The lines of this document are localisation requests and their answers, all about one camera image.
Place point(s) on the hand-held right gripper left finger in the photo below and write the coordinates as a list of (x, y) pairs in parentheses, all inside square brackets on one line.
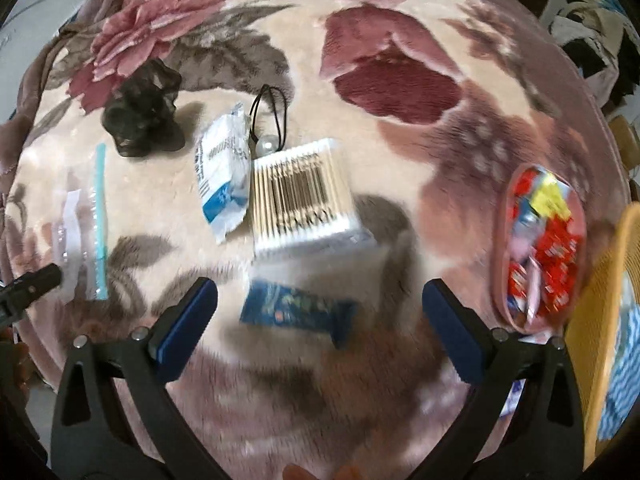
[(187, 325)]

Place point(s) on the clear cotton swab box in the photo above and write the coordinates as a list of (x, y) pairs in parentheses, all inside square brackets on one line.
[(300, 195)]

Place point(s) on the pile of wrapped candies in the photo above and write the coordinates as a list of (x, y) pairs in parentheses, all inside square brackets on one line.
[(550, 245)]

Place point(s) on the clear zip bag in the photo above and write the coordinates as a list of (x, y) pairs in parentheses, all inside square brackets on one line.
[(80, 230)]

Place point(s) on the white blue flat packet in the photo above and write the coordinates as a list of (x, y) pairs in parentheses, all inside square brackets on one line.
[(512, 400)]

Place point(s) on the blue snack packet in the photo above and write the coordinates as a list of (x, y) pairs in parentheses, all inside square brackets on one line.
[(290, 310)]

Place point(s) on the pile of clothes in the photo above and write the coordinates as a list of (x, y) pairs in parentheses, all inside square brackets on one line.
[(590, 25)]

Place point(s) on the floral plush blanket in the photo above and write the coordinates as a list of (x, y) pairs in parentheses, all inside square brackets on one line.
[(400, 170)]

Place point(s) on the yellow plastic basket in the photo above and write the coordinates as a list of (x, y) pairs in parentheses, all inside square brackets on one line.
[(595, 310)]

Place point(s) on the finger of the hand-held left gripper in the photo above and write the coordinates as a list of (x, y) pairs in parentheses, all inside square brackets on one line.
[(35, 282)]

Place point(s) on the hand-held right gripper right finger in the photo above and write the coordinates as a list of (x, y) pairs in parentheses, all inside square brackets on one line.
[(452, 330)]

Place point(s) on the black mesh scrunchie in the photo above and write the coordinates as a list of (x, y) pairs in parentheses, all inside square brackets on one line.
[(140, 105)]

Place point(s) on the pink oval tray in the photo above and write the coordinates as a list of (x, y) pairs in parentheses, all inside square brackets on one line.
[(500, 270)]

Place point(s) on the person's right hand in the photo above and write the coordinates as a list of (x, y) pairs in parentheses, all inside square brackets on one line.
[(320, 474)]

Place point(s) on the blue checkered cloth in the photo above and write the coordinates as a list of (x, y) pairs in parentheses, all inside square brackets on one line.
[(622, 385)]

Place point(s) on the white blue wipe sachet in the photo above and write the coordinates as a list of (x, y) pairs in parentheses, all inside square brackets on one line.
[(220, 180)]

